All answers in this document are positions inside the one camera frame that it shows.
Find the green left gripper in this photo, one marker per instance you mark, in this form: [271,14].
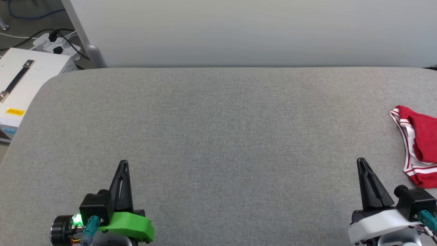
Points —
[131,225]

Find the yellow warning label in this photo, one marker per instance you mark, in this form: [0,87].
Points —
[15,112]

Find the white equipment box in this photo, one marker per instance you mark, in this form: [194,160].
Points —
[41,66]

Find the white power strip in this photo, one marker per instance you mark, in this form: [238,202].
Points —
[44,42]

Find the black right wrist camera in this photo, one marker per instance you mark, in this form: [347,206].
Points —
[414,201]

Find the grey metal partition post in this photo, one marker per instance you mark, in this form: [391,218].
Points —
[93,54]

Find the red white-trimmed garment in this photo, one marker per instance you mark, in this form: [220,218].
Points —
[425,136]

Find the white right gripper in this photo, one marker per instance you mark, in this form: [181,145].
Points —
[379,227]

